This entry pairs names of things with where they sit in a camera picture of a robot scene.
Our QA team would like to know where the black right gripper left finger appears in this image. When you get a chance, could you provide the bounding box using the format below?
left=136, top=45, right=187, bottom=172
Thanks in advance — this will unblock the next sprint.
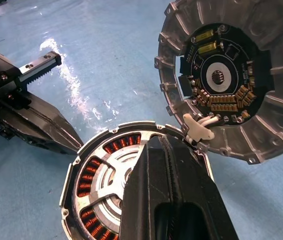
left=119, top=135, right=177, bottom=240

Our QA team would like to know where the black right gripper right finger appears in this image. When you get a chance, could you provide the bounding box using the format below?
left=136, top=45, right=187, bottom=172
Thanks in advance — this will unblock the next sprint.
left=160, top=134, right=240, bottom=240

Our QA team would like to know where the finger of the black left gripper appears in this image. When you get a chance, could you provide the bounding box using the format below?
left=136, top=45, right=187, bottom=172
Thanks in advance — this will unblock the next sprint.
left=0, top=107, right=80, bottom=156
left=18, top=94, right=84, bottom=150

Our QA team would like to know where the copper wound stator ring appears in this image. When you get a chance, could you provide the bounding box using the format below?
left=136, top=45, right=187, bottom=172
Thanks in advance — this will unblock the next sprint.
left=59, top=120, right=216, bottom=240

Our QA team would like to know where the silver motor cover circuit board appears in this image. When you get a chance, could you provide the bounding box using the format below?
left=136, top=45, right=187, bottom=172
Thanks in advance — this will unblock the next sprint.
left=153, top=0, right=283, bottom=166

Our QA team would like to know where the white cable connector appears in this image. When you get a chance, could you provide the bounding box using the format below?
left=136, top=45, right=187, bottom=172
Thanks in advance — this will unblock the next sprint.
left=182, top=112, right=226, bottom=151

